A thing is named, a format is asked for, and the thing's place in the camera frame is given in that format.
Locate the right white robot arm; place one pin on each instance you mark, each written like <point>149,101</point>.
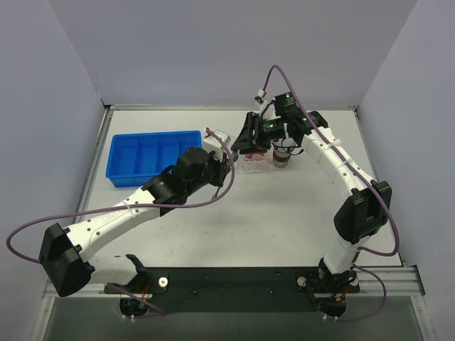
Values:
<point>363,212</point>

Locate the clear textured oval tray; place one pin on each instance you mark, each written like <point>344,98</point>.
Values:
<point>258,163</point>

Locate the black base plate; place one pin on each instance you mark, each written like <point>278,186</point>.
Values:
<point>235,290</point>

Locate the clear acrylic toothbrush holder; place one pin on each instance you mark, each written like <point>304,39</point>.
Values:
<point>244,165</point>

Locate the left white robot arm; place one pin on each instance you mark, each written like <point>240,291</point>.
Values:
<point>69,254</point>

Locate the pink toothpaste tube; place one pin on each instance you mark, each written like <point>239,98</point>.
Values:
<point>254,156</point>

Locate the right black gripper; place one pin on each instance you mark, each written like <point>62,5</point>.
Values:
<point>254,131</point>

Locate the blue plastic bin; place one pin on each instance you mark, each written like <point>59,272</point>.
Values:
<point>135,158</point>

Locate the clear brown-banded cup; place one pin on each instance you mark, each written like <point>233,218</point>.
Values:
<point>282,152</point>

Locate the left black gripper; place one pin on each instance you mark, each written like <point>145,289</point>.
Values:
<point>220,168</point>

